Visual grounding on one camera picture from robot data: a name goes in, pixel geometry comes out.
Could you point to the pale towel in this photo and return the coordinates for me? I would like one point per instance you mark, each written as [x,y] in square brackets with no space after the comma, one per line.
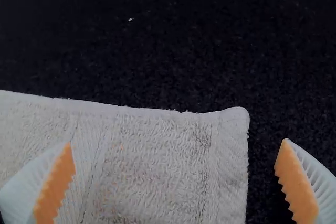
[157,155]

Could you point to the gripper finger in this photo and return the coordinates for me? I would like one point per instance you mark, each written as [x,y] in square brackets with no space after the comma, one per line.
[302,182]
[39,182]

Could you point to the black mat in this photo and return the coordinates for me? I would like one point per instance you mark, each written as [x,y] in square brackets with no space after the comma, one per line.
[168,37]

